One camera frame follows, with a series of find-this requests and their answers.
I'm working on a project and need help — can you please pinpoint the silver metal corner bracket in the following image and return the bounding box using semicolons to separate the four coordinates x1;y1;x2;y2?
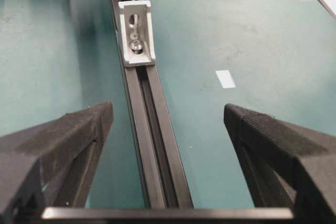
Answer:
118;1;155;67

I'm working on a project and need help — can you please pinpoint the silver button head screw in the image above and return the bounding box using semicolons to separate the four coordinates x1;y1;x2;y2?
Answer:
130;39;144;54

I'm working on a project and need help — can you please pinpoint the white tape label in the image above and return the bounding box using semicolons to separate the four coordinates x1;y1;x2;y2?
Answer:
215;70;236;89

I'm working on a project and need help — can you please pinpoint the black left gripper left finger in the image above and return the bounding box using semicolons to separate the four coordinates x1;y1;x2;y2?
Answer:
1;101;113;223

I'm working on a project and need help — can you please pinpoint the black aluminium extrusion rail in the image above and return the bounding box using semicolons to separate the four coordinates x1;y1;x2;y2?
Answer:
109;0;193;208

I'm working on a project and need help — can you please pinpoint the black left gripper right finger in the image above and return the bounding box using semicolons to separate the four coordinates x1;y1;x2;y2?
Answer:
224;103;335;223

